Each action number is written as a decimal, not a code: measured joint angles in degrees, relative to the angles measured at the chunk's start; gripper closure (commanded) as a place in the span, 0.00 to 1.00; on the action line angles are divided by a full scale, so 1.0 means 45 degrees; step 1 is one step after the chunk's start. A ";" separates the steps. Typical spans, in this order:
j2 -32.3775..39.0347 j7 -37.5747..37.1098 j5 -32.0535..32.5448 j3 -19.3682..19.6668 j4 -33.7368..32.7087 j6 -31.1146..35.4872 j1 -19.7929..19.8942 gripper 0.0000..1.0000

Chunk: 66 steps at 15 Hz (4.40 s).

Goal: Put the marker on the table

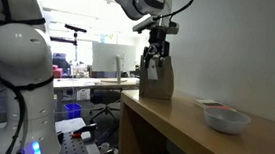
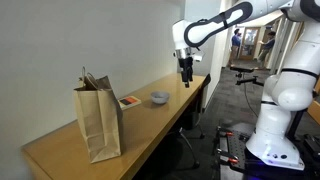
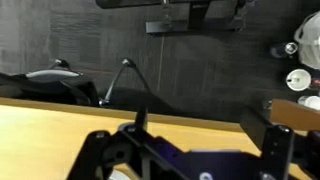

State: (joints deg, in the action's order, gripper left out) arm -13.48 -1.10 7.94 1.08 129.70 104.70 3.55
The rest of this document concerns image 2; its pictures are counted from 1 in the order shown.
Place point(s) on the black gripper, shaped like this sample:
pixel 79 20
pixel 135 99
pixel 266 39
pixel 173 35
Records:
pixel 186 63

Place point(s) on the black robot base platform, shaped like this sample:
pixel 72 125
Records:
pixel 233 146

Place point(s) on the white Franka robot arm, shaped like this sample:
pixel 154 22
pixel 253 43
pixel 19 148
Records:
pixel 293 90

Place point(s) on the black office chair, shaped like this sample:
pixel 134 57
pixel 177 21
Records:
pixel 204 90

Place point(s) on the grey round bowl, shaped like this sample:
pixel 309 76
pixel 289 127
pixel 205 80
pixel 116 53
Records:
pixel 160 97

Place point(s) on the person in blue shirt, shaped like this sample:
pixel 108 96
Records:
pixel 235 45

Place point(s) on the white book orange black cover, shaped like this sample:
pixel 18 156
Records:
pixel 129 102

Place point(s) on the wooden door with window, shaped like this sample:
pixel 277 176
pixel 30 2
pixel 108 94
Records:
pixel 250 42

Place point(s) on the person in dark shirt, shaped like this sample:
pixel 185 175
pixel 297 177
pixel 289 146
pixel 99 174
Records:
pixel 266 48

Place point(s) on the brown paper bag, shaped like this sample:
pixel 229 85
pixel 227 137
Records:
pixel 100 126

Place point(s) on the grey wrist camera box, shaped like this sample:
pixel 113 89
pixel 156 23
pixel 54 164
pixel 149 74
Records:
pixel 197 57

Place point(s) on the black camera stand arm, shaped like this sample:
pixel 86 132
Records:
pixel 246 70

